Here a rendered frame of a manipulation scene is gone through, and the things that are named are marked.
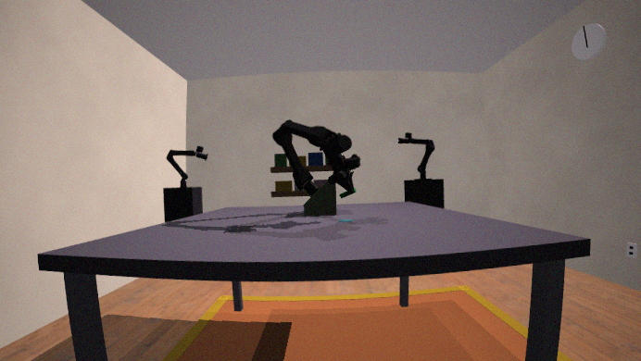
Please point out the green rectangular post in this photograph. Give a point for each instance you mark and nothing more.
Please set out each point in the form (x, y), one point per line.
(342, 195)

